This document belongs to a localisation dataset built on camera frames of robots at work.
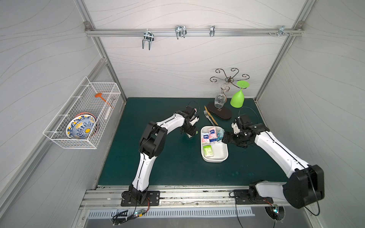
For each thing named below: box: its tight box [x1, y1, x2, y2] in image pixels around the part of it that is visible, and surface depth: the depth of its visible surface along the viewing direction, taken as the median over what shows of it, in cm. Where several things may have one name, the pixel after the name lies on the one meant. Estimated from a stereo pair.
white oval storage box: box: [200, 125, 229, 163], surface depth 92 cm
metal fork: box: [203, 110, 215, 126], surface depth 113 cm
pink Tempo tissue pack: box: [208, 126, 218, 143], surface depth 92 cm
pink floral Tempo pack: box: [201, 132, 210, 143], surface depth 92 cm
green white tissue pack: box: [202, 144, 214, 158], surface depth 90 cm
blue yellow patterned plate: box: [65, 114, 97, 140], surface depth 63 cm
